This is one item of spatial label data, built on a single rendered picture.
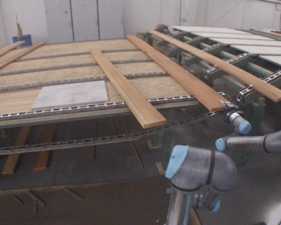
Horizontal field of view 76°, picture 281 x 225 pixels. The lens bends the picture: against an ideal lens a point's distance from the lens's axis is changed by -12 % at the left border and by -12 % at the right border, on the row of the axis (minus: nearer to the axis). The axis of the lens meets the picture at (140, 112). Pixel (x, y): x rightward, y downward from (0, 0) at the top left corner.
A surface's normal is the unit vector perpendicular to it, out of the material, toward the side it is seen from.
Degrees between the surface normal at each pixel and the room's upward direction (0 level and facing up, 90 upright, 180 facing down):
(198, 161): 36
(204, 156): 15
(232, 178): 80
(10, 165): 0
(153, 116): 0
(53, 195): 0
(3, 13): 87
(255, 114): 90
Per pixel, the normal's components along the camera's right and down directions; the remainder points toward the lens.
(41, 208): 0.00, -0.88
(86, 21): 0.22, 0.48
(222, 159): 0.14, -0.63
